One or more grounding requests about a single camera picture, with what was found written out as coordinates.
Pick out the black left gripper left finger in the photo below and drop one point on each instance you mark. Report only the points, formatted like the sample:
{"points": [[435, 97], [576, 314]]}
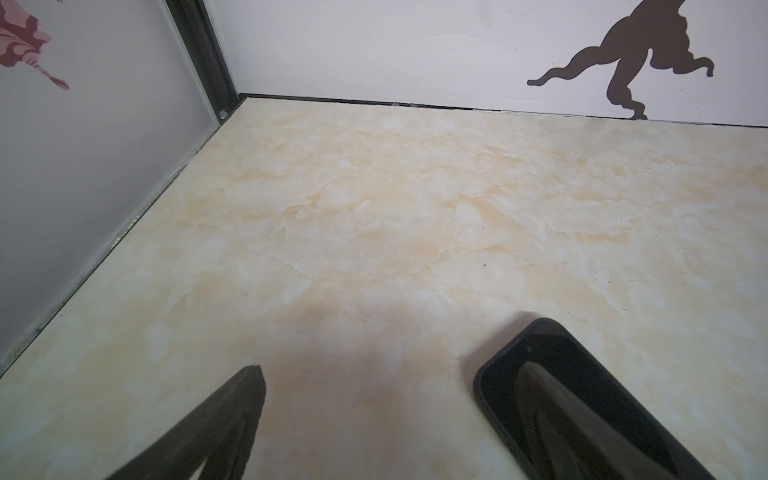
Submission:
{"points": [[215, 439]]}

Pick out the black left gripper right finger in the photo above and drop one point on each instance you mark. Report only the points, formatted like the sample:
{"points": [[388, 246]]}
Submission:
{"points": [[568, 440]]}

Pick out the black smartphone on table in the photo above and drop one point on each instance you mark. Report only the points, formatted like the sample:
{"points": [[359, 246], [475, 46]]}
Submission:
{"points": [[547, 343]]}

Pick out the black vertical frame post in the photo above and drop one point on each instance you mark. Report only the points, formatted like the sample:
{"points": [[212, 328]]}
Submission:
{"points": [[198, 36]]}

